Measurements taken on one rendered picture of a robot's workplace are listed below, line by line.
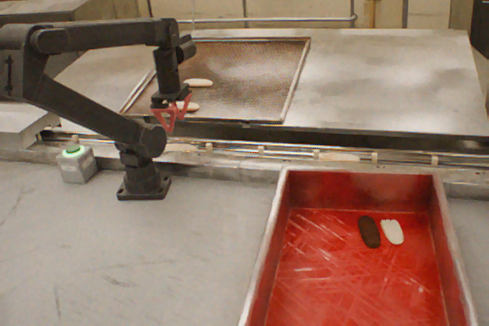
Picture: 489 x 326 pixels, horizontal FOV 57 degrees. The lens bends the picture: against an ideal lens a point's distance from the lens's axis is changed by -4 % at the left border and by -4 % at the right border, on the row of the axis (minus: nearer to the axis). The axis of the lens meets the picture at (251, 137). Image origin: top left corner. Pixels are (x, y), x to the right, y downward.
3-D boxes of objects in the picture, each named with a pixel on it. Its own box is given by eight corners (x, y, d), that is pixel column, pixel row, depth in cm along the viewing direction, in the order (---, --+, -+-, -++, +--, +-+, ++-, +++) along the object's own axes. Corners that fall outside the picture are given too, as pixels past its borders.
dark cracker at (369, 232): (354, 218, 98) (354, 213, 97) (373, 216, 97) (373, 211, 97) (364, 249, 89) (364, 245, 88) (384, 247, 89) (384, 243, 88)
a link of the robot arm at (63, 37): (-3, 57, 80) (37, 60, 75) (-6, 24, 78) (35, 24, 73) (151, 39, 116) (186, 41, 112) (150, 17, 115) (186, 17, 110)
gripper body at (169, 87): (190, 89, 122) (187, 62, 119) (174, 105, 113) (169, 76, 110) (168, 88, 124) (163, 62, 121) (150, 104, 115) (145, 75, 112)
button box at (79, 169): (64, 193, 122) (51, 156, 117) (79, 177, 129) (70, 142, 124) (89, 196, 120) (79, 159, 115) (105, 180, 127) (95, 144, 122)
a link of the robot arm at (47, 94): (-30, 90, 76) (8, 96, 71) (-1, 17, 78) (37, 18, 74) (129, 156, 115) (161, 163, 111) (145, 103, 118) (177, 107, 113)
